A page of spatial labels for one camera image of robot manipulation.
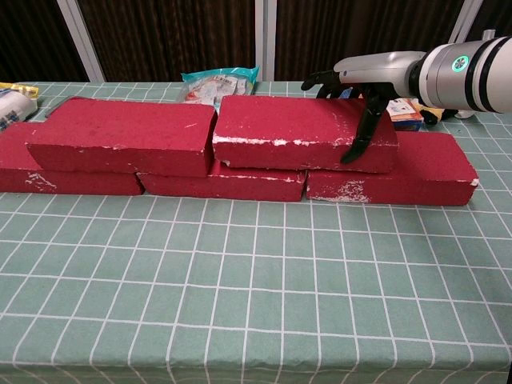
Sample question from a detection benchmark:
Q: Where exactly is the yellow white plastic package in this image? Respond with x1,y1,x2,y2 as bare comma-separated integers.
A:
0,82,40,132

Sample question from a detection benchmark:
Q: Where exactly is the white metal frame post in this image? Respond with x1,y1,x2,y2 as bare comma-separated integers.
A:
254,0,278,83
55,0,106,83
446,0,485,45

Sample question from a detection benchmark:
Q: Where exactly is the red brick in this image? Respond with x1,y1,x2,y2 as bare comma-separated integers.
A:
306,131,480,207
211,94,400,174
136,159,308,202
26,98,219,178
0,122,146,196

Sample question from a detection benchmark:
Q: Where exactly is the teal snack bag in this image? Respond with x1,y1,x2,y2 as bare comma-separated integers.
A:
179,66,260,107

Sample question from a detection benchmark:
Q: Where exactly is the green checkered tablecloth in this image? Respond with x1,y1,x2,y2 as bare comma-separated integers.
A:
0,82,512,384

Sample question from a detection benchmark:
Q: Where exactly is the dark brown pleated curtain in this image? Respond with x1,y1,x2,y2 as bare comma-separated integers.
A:
0,0,90,83
78,0,257,83
274,0,467,83
475,0,512,41

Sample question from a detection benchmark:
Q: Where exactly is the blue orange cracker box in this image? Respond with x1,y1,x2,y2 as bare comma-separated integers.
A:
335,87,424,132

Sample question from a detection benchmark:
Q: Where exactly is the black white plush doll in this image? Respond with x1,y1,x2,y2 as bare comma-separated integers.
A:
422,106,477,126

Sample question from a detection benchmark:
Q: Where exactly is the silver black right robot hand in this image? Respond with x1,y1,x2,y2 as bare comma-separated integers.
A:
300,50,427,164

